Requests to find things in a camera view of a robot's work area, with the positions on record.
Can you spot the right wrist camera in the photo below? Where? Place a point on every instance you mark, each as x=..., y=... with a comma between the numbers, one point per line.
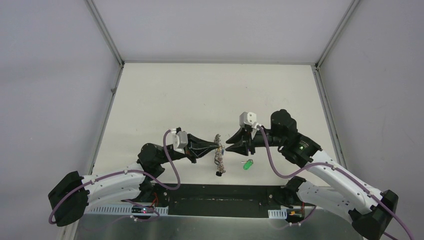
x=247, y=119

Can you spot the right electronics board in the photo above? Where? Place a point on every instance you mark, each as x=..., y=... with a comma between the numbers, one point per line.
x=295, y=216

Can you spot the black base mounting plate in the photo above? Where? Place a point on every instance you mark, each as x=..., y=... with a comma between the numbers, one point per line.
x=208, y=200

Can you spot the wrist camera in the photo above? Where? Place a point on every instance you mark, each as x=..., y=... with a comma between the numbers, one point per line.
x=179, y=140
x=247, y=119

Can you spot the green tagged key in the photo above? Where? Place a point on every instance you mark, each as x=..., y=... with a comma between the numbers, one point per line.
x=247, y=164

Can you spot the left electronics board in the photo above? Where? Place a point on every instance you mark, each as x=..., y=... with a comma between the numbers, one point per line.
x=141, y=210

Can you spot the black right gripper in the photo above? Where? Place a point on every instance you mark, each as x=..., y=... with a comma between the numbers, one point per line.
x=247, y=143

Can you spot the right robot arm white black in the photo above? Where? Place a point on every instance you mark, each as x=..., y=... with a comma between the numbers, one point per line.
x=368, y=209

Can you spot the electronics board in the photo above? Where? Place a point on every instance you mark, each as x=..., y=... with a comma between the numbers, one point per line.
x=141, y=210
x=295, y=216

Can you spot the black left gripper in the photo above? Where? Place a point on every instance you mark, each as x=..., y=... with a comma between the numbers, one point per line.
x=190, y=148

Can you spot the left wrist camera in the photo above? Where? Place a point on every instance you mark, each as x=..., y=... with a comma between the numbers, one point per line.
x=179, y=140

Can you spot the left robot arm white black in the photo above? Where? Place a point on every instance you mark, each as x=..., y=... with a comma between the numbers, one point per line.
x=76, y=194

